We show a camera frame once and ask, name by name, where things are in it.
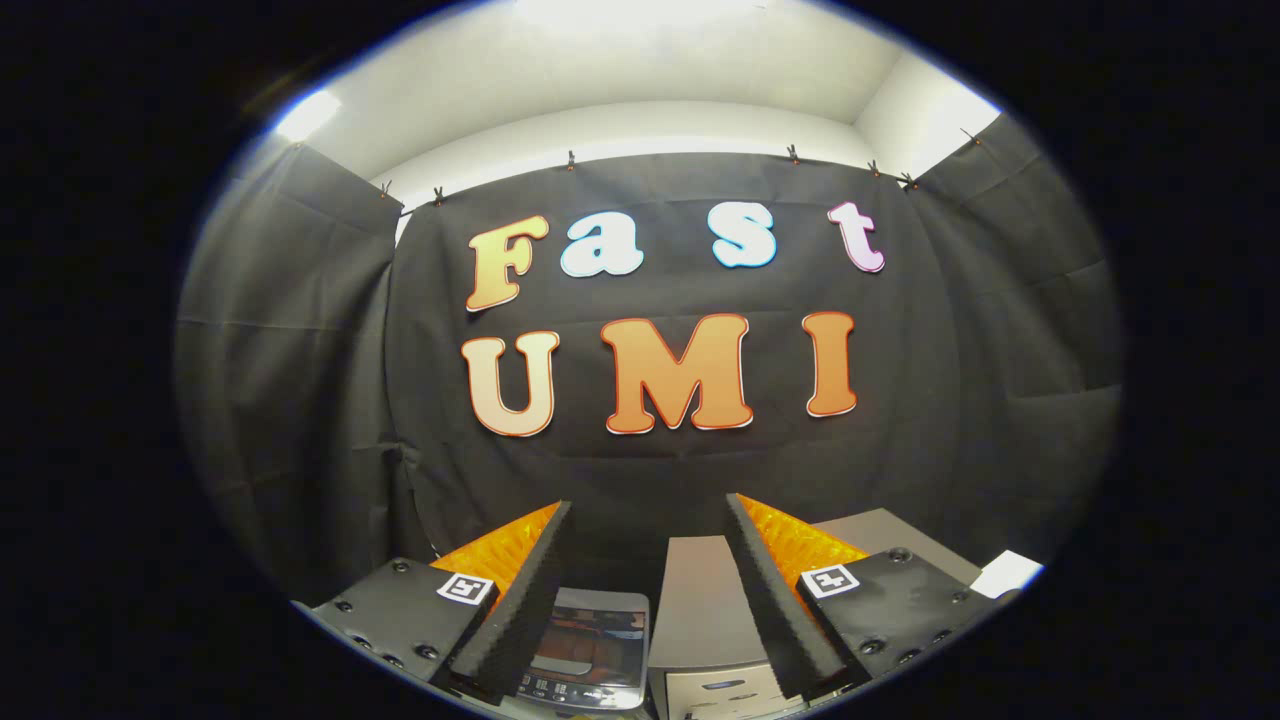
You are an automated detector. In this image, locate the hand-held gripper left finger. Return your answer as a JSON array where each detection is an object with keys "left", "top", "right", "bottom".
[{"left": 292, "top": 500, "right": 577, "bottom": 707}]

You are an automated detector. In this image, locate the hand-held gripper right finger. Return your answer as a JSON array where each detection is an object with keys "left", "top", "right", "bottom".
[{"left": 723, "top": 491, "right": 1013, "bottom": 703}]

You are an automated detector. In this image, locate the ceiling light panel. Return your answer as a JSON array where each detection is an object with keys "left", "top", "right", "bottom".
[
  {"left": 274, "top": 89, "right": 343, "bottom": 143},
  {"left": 514, "top": 0, "right": 773, "bottom": 27}
]

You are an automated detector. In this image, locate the grey metal cabinet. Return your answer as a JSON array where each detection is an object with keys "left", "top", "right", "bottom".
[{"left": 648, "top": 507, "right": 986, "bottom": 720}]

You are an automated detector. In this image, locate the black backdrop cloth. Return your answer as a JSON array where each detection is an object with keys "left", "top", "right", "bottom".
[{"left": 175, "top": 110, "right": 1124, "bottom": 606}]

